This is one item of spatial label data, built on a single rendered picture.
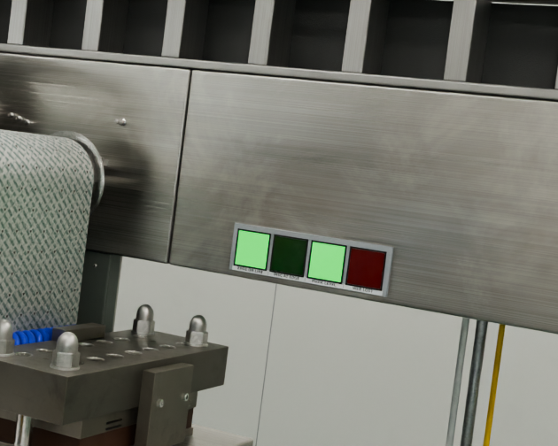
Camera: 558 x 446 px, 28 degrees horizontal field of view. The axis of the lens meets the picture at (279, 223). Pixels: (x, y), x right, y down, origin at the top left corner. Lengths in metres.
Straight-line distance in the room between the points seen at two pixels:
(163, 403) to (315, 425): 2.71
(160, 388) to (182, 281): 2.92
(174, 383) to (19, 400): 0.24
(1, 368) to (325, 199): 0.51
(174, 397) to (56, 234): 0.29
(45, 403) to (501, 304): 0.60
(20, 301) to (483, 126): 0.68
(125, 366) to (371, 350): 2.67
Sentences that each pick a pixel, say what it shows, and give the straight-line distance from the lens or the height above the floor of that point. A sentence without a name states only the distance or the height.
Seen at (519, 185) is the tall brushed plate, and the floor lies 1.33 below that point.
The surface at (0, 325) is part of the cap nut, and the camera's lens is 1.45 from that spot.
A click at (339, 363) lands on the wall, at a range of 4.13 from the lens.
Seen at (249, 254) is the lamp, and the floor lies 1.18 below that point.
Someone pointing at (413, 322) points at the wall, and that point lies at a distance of 4.01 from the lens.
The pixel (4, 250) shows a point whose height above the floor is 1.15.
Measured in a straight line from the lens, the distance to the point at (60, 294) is 1.65.
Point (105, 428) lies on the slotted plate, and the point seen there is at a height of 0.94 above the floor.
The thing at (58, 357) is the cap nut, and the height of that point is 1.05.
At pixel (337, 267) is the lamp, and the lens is 1.57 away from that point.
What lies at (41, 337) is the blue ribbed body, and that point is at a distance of 1.58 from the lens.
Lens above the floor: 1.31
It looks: 3 degrees down
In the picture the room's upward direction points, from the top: 7 degrees clockwise
